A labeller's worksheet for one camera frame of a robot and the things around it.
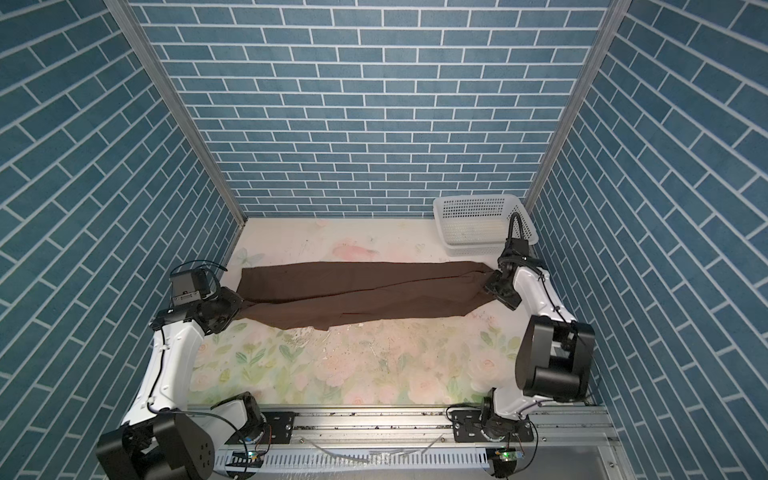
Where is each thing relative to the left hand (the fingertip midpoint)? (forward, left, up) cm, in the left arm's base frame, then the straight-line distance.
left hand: (241, 298), depth 82 cm
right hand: (+4, -73, -4) cm, 73 cm away
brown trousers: (+5, -28, -7) cm, 29 cm away
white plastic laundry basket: (+36, -77, -9) cm, 86 cm away
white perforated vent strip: (-36, -32, -15) cm, 50 cm away
